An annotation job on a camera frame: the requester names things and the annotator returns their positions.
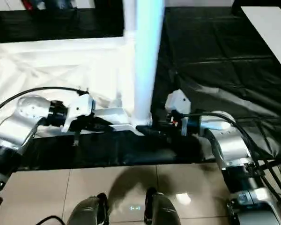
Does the white plastic table top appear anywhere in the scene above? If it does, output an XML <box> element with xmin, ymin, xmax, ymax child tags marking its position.
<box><xmin>0</xmin><ymin>36</ymin><xmax>153</xmax><ymax>139</ymax></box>

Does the black right robot foot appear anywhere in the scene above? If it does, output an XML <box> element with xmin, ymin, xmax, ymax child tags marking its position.
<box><xmin>143</xmin><ymin>187</ymin><xmax>182</xmax><ymax>225</ymax></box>

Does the black robot foot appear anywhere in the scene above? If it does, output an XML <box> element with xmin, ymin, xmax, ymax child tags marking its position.
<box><xmin>65</xmin><ymin>192</ymin><xmax>109</xmax><ymax>225</ymax></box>
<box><xmin>143</xmin><ymin>187</ymin><xmax>182</xmax><ymax>225</ymax></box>

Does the black left robot foot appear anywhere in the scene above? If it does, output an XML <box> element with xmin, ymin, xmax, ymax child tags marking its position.
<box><xmin>65</xmin><ymin>192</ymin><xmax>109</xmax><ymax>225</ymax></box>

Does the white flat board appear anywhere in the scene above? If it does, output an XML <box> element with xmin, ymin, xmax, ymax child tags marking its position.
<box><xmin>241</xmin><ymin>6</ymin><xmax>281</xmax><ymax>76</ymax></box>

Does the white cabinet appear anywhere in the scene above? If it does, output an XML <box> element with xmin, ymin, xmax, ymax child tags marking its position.
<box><xmin>0</xmin><ymin>0</ymin><xmax>95</xmax><ymax>11</ymax></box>

